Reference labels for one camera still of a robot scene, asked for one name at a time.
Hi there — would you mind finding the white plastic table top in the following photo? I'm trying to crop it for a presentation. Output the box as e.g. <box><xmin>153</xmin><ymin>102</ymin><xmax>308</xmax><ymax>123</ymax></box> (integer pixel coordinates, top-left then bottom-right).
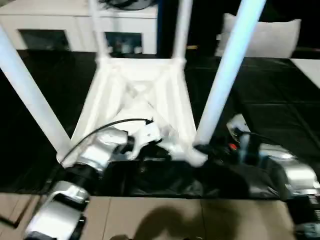
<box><xmin>59</xmin><ymin>56</ymin><xmax>209</xmax><ymax>169</ymax></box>

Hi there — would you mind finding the grey cushion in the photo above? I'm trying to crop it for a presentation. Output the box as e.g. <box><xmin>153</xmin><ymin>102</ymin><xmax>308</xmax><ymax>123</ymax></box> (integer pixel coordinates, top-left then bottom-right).
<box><xmin>215</xmin><ymin>12</ymin><xmax>303</xmax><ymax>59</ymax></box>

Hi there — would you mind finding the black table frame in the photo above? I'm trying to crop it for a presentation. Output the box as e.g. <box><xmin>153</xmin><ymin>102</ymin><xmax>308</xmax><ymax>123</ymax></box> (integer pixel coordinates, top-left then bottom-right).
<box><xmin>0</xmin><ymin>195</ymin><xmax>43</xmax><ymax>229</ymax></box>

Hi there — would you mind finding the white glass-door cabinet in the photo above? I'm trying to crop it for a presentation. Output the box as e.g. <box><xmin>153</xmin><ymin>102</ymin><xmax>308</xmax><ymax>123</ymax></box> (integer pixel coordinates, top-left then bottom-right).
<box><xmin>0</xmin><ymin>0</ymin><xmax>160</xmax><ymax>54</ymax></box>

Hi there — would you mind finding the black table mat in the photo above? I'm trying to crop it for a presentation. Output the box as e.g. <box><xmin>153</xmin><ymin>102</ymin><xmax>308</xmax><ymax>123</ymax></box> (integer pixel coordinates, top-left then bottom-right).
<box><xmin>0</xmin><ymin>47</ymin><xmax>320</xmax><ymax>200</ymax></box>

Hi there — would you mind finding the white flat board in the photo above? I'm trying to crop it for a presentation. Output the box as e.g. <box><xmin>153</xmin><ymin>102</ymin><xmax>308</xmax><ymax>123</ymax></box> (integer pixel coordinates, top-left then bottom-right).
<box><xmin>292</xmin><ymin>58</ymin><xmax>320</xmax><ymax>89</ymax></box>

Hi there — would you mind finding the black cabinet with yellow label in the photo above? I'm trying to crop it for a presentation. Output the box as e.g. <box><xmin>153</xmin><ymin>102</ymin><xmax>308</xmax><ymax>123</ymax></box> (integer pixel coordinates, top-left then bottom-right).
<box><xmin>159</xmin><ymin>0</ymin><xmax>236</xmax><ymax>57</ymax></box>

